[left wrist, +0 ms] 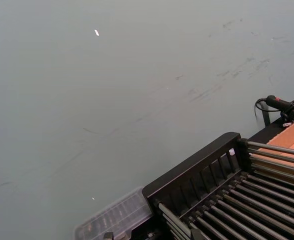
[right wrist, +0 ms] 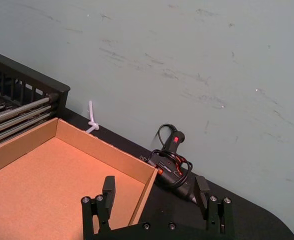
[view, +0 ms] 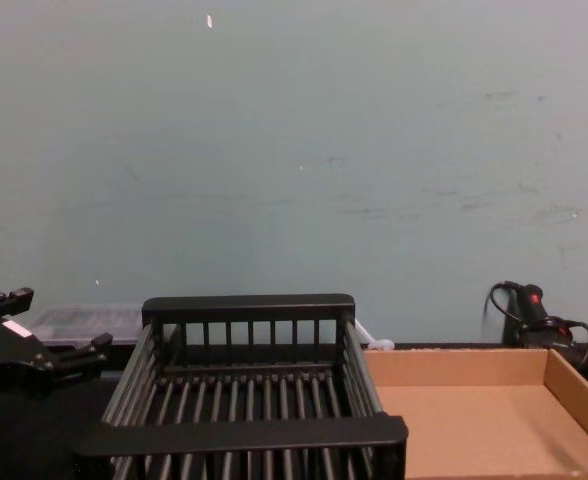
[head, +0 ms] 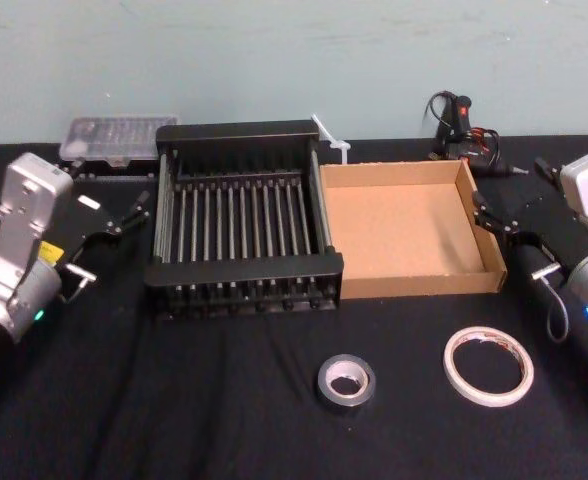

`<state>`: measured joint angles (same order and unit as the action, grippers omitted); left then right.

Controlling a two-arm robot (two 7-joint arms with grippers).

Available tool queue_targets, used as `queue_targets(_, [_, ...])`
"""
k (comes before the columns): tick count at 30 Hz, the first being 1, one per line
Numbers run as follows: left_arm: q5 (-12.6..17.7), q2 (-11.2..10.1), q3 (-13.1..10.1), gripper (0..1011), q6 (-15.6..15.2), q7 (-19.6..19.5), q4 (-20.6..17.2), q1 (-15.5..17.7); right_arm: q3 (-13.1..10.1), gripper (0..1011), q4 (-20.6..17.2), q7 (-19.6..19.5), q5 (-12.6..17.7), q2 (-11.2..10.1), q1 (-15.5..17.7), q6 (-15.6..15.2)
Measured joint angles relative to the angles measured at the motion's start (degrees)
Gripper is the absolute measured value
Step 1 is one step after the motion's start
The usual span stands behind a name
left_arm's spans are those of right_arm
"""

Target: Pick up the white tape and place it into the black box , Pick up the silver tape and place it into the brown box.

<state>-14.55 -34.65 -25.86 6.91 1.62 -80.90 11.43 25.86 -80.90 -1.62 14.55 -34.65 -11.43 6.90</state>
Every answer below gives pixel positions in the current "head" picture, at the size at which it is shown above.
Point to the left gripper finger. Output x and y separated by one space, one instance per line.
135 206
131 223

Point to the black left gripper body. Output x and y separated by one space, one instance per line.
86 220

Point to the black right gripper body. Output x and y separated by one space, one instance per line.
549 225

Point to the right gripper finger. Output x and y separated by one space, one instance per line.
481 206
496 225

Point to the white tape roll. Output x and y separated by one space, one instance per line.
454 375

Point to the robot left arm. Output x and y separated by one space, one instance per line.
24 200

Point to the clear plastic case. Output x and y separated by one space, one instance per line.
114 135

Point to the shallow brown cardboard tray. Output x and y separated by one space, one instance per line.
404 235

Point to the black rack with steel bars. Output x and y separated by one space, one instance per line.
244 225

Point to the small white three-armed plastic piece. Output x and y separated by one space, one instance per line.
338 147

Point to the black table cloth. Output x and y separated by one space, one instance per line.
224 410

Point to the silver tape roll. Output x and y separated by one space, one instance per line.
326 387

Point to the plain pale wall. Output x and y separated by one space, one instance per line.
274 60

